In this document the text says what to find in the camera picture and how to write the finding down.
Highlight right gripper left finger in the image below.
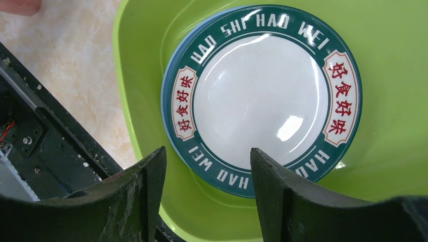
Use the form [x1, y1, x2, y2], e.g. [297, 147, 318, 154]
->
[1, 147, 167, 241]

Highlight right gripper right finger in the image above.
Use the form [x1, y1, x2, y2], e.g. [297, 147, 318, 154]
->
[250, 148, 427, 241]

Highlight blue plate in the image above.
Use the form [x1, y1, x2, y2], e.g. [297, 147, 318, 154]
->
[160, 6, 248, 158]

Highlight green-rimmed white plate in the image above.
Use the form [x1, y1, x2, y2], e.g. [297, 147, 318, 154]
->
[165, 5, 362, 198]

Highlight green plastic basin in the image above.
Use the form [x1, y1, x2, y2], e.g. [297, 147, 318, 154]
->
[113, 1, 427, 241]

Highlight pink mug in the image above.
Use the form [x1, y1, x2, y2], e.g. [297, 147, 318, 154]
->
[1, 0, 42, 16]

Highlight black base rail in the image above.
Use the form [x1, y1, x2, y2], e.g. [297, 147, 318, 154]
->
[1, 46, 180, 241]

